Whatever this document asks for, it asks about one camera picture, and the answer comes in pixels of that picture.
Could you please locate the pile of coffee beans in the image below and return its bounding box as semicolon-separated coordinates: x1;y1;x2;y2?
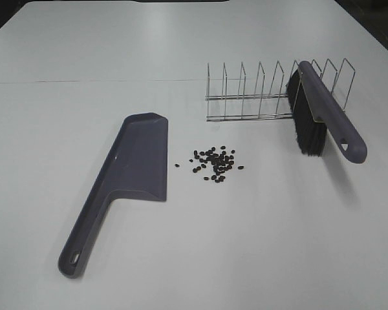
188;145;246;183

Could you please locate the purple plastic dustpan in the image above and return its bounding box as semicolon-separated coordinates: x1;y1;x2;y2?
58;112;168;278

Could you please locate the chrome wire rack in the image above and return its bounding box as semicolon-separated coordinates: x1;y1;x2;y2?
205;58;356;122

